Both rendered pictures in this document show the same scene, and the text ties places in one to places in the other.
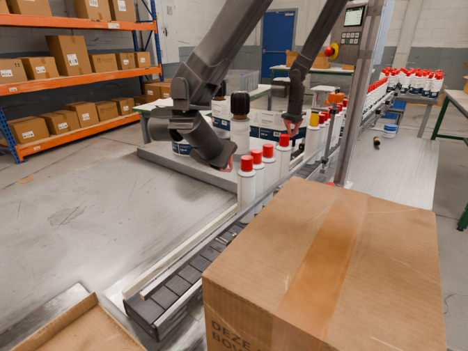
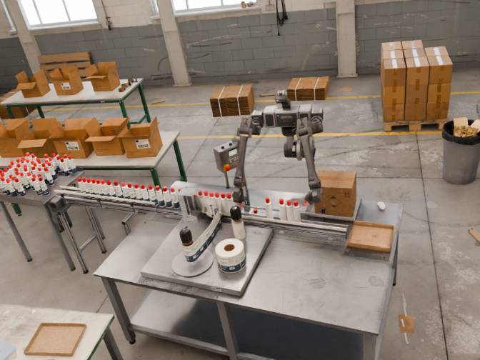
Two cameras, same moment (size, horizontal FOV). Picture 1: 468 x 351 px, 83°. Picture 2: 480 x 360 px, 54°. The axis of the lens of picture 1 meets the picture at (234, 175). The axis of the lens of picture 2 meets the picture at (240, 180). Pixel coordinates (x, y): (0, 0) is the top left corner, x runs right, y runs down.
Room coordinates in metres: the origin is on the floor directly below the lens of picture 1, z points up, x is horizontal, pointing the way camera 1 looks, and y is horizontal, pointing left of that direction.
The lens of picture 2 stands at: (1.47, 2.76, 3.12)
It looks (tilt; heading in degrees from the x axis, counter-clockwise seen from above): 31 degrees down; 261
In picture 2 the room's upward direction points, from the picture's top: 10 degrees counter-clockwise
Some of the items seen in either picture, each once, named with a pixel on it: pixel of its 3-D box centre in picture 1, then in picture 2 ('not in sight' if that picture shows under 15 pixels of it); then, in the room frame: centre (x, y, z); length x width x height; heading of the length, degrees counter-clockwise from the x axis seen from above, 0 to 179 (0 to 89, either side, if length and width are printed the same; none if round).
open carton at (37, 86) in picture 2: not in sight; (33, 83); (3.29, -5.18, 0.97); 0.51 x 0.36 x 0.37; 65
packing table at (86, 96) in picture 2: not in sight; (79, 113); (2.73, -4.94, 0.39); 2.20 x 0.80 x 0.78; 152
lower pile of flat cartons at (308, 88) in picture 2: not in sight; (308, 88); (-1.06, -4.41, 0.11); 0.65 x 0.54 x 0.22; 149
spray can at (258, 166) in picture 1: (255, 182); (289, 211); (0.69, -0.06, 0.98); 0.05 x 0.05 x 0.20
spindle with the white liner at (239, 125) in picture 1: (239, 126); (238, 223); (1.11, -0.03, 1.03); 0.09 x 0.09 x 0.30
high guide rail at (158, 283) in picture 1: (281, 181); (279, 210); (0.75, -0.15, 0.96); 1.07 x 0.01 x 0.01; 144
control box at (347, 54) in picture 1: (356, 34); (227, 156); (1.04, -0.43, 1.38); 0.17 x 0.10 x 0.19; 19
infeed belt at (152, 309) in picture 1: (303, 172); (245, 218); (1.00, -0.30, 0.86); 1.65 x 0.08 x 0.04; 144
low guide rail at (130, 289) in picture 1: (261, 187); (276, 221); (0.79, -0.10, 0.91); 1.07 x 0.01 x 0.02; 144
